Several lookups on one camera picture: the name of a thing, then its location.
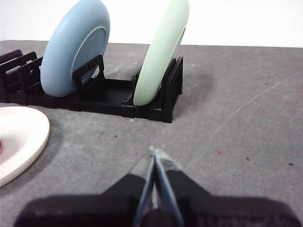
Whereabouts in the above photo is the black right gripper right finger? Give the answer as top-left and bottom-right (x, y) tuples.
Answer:
(154, 149), (302, 227)

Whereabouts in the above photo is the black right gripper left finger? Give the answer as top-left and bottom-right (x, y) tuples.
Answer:
(13, 147), (156, 227)

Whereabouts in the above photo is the cream pale yellow plate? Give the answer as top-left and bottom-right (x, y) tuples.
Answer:
(0, 106), (51, 188)

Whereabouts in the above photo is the black plastic plate rack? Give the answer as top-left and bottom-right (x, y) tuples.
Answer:
(0, 49), (184, 124)

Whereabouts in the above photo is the pale green plate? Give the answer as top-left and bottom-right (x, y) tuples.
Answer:
(133, 0), (190, 106)

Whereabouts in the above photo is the light blue plate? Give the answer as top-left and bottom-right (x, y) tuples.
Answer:
(40, 0), (111, 98)

